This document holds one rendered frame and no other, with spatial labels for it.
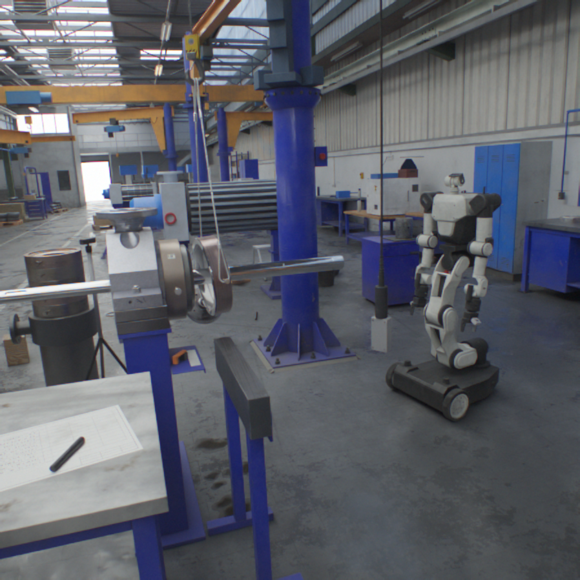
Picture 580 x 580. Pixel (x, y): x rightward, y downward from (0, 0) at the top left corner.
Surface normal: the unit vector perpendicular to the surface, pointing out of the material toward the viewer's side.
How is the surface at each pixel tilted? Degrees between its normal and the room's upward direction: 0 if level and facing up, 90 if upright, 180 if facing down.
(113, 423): 0
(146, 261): 45
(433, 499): 0
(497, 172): 90
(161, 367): 90
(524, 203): 90
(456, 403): 90
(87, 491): 0
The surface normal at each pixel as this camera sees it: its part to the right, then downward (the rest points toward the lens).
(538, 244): -0.96, 0.11
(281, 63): -0.25, 0.23
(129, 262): 0.19, -0.54
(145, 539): 0.31, 0.21
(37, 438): -0.04, -0.97
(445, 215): -0.87, 0.15
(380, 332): -0.62, 0.21
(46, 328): -0.03, 0.23
